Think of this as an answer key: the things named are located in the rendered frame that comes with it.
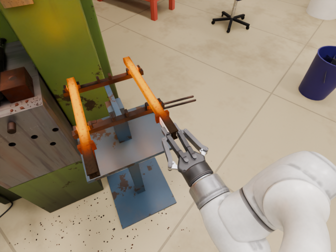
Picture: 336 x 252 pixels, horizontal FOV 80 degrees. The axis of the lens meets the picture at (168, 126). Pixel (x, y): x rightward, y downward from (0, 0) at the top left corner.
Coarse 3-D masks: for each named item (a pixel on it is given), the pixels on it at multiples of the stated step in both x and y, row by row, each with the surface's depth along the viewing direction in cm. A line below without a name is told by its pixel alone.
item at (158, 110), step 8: (128, 56) 84; (128, 64) 81; (136, 72) 78; (136, 80) 75; (144, 80) 75; (144, 88) 72; (144, 96) 72; (152, 96) 70; (152, 104) 67; (160, 112) 64; (168, 112) 65; (168, 120) 62; (168, 128) 60; (176, 128) 60; (176, 136) 63
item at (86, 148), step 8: (72, 80) 75; (72, 88) 72; (72, 96) 70; (72, 104) 67; (80, 104) 68; (80, 112) 65; (80, 120) 63; (80, 128) 61; (80, 136) 60; (88, 136) 60; (80, 144) 57; (88, 144) 57; (80, 152) 58; (88, 152) 56; (88, 160) 54; (88, 168) 53; (96, 168) 53; (96, 176) 54
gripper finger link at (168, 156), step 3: (162, 138) 59; (165, 138) 59; (162, 141) 58; (165, 141) 58; (162, 144) 59; (165, 144) 58; (165, 147) 57; (168, 147) 57; (165, 150) 57; (168, 150) 57; (165, 153) 57; (168, 153) 56; (168, 156) 55; (171, 156) 55; (168, 159) 55; (171, 159) 55; (168, 162) 54; (171, 162) 54; (168, 165) 54; (171, 165) 54
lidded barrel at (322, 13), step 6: (312, 0) 311; (318, 0) 301; (324, 0) 295; (330, 0) 291; (312, 6) 313; (318, 6) 305; (324, 6) 300; (330, 6) 296; (312, 12) 315; (318, 12) 309; (324, 12) 305; (330, 12) 302; (324, 18) 310; (330, 18) 310
